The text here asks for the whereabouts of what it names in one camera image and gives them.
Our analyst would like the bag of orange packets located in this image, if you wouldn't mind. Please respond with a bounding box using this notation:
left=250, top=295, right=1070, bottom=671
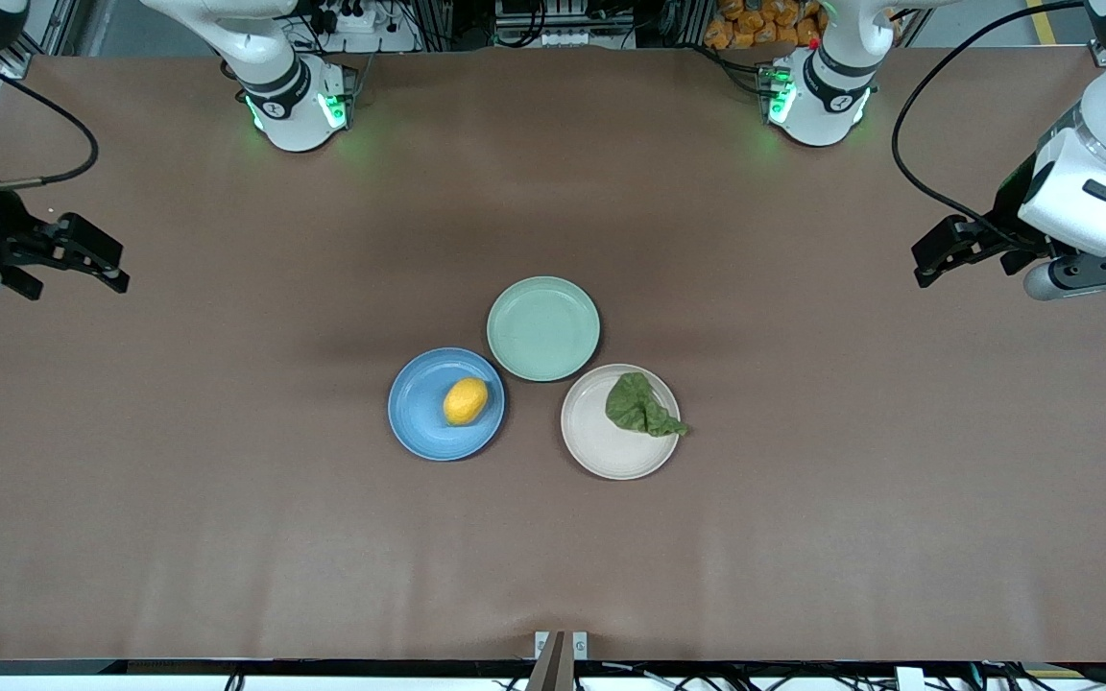
left=704, top=0, right=828, bottom=51

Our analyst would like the yellow lemon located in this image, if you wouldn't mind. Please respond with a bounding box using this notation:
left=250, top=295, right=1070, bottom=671
left=443, top=377, right=490, bottom=426

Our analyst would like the blue plate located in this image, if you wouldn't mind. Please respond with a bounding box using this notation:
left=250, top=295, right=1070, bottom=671
left=388, top=347, right=506, bottom=462

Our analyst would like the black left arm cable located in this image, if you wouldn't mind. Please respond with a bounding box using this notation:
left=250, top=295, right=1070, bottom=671
left=891, top=0, right=1092, bottom=252

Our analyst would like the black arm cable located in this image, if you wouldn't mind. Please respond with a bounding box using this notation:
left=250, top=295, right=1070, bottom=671
left=0, top=67, right=100, bottom=190
left=891, top=0, right=1092, bottom=252

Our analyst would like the green lettuce leaf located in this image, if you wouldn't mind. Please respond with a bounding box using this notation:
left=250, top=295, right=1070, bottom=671
left=605, top=372, right=689, bottom=439

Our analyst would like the white power strip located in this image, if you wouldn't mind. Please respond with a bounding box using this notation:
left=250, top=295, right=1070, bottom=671
left=308, top=0, right=421, bottom=55

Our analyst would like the green plate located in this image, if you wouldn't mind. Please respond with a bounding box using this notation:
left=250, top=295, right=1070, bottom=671
left=487, top=276, right=601, bottom=383

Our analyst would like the metal table edge bracket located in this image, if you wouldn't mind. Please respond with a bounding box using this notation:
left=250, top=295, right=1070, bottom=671
left=526, top=631, right=589, bottom=691

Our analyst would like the beige plate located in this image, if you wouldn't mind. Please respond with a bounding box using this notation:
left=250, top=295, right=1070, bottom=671
left=561, top=364, right=682, bottom=481

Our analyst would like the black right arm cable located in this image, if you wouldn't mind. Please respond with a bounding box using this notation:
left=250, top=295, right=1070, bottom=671
left=0, top=67, right=100, bottom=190

